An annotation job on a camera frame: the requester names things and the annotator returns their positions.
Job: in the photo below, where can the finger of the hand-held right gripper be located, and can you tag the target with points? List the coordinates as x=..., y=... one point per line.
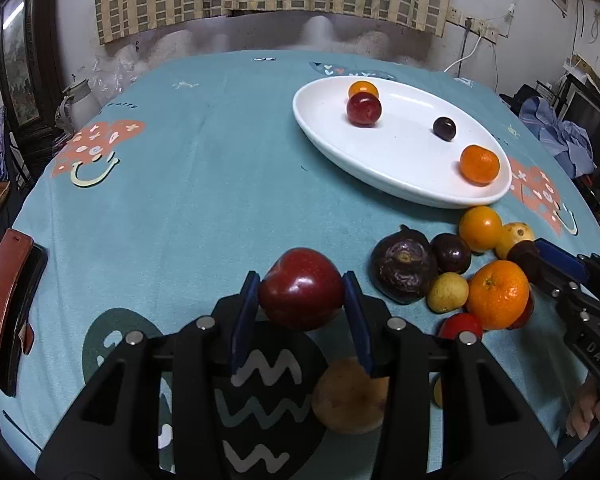
x=547, y=280
x=560, y=257

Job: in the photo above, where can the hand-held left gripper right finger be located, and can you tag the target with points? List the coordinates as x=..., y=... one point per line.
x=358, y=320

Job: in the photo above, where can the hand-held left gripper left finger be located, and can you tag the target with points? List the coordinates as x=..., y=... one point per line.
x=244, y=320

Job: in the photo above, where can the small red plum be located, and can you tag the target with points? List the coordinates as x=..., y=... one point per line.
x=528, y=312

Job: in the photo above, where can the small yellow pear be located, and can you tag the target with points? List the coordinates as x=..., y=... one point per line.
x=447, y=292
x=519, y=232
x=436, y=392

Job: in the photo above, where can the large orange tangerine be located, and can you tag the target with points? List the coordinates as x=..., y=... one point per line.
x=498, y=294

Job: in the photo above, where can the red apple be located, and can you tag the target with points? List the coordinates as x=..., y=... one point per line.
x=300, y=287

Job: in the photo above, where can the large dark purple fig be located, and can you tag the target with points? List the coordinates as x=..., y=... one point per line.
x=404, y=266

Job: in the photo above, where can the brown pear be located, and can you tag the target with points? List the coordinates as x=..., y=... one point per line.
x=345, y=400

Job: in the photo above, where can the yellow-orange tangerine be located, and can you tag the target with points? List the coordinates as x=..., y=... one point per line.
x=480, y=227

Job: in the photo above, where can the red cherry tomato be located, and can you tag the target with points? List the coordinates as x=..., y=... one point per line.
x=460, y=326

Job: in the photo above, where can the white oval plate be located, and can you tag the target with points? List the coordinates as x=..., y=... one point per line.
x=405, y=147

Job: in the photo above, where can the person's right hand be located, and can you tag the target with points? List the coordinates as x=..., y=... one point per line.
x=586, y=410

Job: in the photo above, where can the blue crumpled clothes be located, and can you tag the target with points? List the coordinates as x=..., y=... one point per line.
x=562, y=137

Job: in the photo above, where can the black monitor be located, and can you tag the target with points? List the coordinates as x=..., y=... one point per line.
x=592, y=115

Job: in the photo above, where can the black hat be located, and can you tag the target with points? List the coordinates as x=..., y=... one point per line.
x=517, y=97

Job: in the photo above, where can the small orange tangerine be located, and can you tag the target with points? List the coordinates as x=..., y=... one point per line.
x=363, y=88

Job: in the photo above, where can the brown leather phone case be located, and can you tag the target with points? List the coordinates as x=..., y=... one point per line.
x=2, y=300

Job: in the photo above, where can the white lidded jug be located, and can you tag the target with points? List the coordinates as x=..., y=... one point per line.
x=80, y=102

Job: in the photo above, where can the clear plastic bags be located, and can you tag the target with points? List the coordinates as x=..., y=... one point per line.
x=112, y=77

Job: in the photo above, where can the dark framed picture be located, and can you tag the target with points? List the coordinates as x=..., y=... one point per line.
x=22, y=60

